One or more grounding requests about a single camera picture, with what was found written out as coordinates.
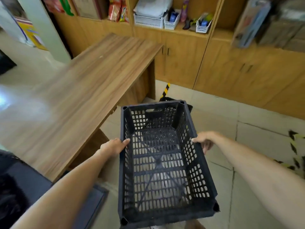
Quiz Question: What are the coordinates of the person's left hand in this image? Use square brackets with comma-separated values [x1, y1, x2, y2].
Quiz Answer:
[99, 137, 131, 156]

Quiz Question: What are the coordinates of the person's right hand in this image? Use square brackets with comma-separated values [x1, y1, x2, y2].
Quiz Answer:
[191, 131, 223, 155]

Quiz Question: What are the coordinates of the black plastic crate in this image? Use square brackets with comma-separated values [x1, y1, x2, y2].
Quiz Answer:
[159, 96, 193, 114]
[118, 100, 220, 229]

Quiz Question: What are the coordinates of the person's right forearm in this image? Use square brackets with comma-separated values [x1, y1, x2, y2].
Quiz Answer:
[213, 135, 305, 229]

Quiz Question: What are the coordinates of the person's left forearm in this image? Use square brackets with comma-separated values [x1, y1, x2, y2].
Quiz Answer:
[10, 149, 119, 229]

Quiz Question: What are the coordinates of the brown wooden desk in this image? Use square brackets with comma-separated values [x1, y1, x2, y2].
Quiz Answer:
[0, 32, 164, 183]

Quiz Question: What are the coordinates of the yellow black floor tape strip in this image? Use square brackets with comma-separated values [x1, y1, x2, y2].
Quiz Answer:
[161, 83, 171, 99]

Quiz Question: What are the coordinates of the small white plastic basket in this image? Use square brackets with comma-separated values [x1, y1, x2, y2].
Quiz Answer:
[195, 19, 213, 34]

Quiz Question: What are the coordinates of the dark shoe insole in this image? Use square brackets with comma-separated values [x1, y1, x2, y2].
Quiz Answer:
[182, 18, 199, 31]

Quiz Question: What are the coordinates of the yellow green packaged item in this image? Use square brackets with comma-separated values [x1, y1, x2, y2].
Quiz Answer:
[196, 12, 214, 24]

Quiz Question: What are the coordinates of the gray packaged board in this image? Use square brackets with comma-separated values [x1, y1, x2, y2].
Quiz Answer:
[230, 0, 272, 49]

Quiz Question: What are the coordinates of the blue packaged item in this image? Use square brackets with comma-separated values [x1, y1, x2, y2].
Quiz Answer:
[168, 11, 180, 23]

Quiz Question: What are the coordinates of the large white plastic basket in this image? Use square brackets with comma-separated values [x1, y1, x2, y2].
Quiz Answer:
[133, 12, 168, 29]

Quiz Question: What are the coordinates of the yellow red snack packet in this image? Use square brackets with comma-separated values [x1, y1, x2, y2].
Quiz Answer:
[119, 6, 130, 23]

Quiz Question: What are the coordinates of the pink packaged item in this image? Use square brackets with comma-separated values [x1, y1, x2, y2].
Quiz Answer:
[179, 0, 190, 24]

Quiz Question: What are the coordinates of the stack of dark cartons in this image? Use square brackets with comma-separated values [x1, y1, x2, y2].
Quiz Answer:
[257, 0, 305, 53]

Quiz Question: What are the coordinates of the yellow printed board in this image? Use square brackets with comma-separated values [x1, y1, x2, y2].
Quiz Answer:
[14, 17, 48, 51]

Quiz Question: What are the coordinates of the brown framed board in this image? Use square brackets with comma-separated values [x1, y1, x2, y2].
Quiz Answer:
[71, 0, 108, 19]

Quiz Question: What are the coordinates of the white folded cloth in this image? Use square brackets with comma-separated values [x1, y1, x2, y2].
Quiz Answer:
[133, 0, 173, 19]

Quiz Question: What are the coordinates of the green plastic item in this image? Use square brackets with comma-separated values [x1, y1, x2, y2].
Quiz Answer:
[58, 0, 74, 16]

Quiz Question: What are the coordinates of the red plastic packet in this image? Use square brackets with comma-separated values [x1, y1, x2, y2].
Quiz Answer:
[43, 0, 65, 13]

